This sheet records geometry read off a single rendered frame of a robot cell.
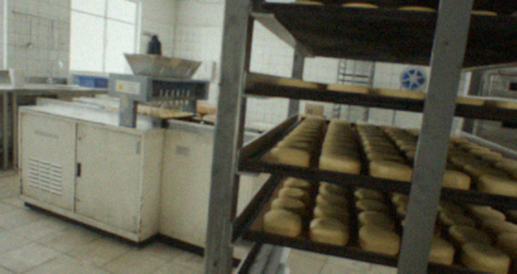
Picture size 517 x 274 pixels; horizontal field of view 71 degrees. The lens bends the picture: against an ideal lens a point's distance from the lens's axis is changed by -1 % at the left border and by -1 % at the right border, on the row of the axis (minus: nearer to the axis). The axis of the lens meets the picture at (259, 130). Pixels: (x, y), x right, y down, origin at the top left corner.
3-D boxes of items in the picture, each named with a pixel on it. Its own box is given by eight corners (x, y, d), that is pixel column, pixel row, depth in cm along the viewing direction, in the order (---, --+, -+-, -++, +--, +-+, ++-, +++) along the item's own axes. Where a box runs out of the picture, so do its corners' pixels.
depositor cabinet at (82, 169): (18, 208, 293) (18, 106, 281) (90, 188, 358) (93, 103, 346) (138, 254, 242) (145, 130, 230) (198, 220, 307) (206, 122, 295)
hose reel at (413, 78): (417, 137, 566) (429, 66, 551) (417, 139, 551) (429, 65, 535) (390, 134, 582) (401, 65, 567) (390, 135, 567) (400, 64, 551)
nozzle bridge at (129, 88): (106, 123, 243) (108, 72, 238) (174, 117, 309) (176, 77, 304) (144, 130, 230) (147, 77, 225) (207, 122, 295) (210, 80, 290)
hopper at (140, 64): (120, 73, 245) (121, 52, 243) (172, 77, 295) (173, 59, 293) (153, 77, 233) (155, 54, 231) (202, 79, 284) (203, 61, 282)
